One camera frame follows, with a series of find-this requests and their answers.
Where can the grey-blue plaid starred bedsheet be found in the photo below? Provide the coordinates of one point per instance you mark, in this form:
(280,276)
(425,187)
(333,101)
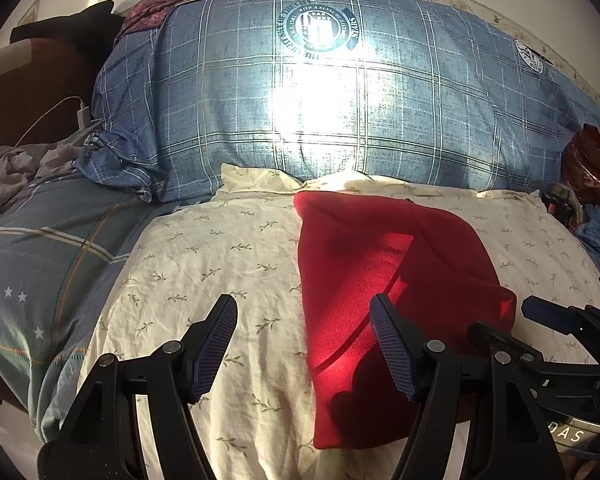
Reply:
(40,270)

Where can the cream floral bed sheet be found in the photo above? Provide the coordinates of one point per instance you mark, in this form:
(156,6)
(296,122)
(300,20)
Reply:
(220,280)

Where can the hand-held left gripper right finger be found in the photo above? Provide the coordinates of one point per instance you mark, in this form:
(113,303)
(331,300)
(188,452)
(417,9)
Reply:
(395,352)

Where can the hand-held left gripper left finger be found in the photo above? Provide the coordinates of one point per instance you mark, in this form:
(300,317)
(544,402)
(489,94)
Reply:
(215,347)

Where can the grey crumpled cloth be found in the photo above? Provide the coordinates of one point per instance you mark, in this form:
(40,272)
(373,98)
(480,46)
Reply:
(20,170)

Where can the maroon patterned cloth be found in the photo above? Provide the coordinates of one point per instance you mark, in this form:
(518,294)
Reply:
(165,0)

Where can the red garment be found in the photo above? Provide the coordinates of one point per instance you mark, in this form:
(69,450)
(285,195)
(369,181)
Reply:
(380,270)

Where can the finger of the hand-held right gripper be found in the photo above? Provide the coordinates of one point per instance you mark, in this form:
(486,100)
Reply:
(547,312)
(485,335)

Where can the black cloth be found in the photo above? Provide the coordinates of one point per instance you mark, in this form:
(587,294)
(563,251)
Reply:
(72,22)

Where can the blue plaid pillow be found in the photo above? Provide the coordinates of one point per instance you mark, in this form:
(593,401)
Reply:
(330,95)

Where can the white charger plug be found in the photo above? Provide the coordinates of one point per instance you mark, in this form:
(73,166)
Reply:
(83,115)

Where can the brown headboard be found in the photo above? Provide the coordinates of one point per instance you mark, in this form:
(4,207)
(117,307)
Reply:
(35,95)

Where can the red plastic bag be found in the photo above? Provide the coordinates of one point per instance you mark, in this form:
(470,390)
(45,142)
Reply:
(592,162)

